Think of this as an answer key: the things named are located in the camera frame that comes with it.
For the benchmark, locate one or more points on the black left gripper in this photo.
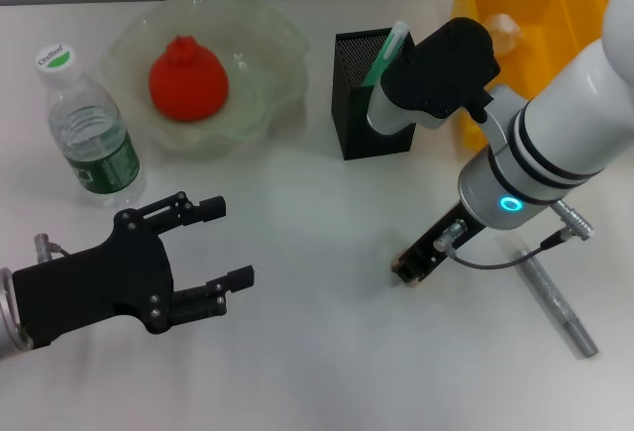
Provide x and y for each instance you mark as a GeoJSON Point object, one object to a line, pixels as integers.
{"type": "Point", "coordinates": [109, 287]}

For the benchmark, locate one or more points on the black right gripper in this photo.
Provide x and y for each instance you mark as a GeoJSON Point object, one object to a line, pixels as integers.
{"type": "Point", "coordinates": [451, 238]}

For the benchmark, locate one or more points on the tan barcode eraser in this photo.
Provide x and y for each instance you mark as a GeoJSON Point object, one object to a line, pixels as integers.
{"type": "Point", "coordinates": [394, 266]}

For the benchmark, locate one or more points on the clear green-label water bottle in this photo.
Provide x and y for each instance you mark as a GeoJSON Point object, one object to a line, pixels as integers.
{"type": "Point", "coordinates": [94, 153]}

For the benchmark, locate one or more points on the grey marker pen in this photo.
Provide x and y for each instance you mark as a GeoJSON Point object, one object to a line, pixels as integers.
{"type": "Point", "coordinates": [564, 312]}

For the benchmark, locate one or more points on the red-orange fruit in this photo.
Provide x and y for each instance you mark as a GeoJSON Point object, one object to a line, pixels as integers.
{"type": "Point", "coordinates": [190, 84]}

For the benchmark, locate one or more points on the mint green pen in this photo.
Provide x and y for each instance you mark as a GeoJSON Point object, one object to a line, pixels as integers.
{"type": "Point", "coordinates": [389, 54]}

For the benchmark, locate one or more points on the white paper ball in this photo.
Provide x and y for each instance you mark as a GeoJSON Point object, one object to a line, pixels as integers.
{"type": "Point", "coordinates": [505, 30]}

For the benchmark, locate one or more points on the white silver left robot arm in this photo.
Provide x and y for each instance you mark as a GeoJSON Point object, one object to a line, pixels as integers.
{"type": "Point", "coordinates": [9, 317]}

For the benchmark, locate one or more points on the black mesh pen holder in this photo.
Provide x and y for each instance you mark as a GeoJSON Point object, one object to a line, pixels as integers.
{"type": "Point", "coordinates": [356, 124]}

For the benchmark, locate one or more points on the clear glass fruit plate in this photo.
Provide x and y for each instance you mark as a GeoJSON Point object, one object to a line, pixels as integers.
{"type": "Point", "coordinates": [267, 54]}

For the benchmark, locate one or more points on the yellow plastic bin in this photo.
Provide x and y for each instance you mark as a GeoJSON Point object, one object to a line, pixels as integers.
{"type": "Point", "coordinates": [560, 5]}

